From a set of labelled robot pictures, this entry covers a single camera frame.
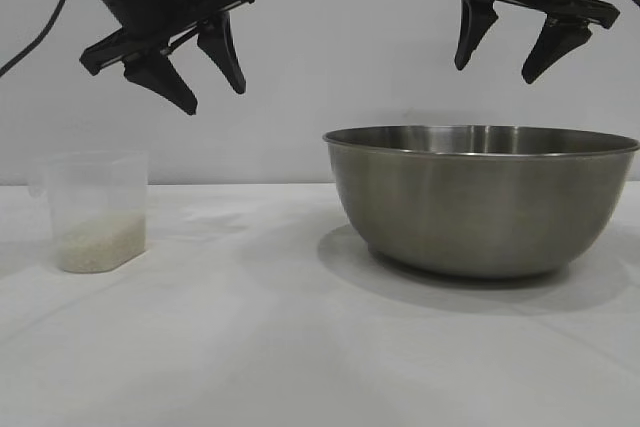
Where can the stainless steel mixing bowl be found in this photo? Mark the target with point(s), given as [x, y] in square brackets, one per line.
[475, 207]

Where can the clear plastic measuring cup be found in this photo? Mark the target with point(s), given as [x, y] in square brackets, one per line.
[95, 182]

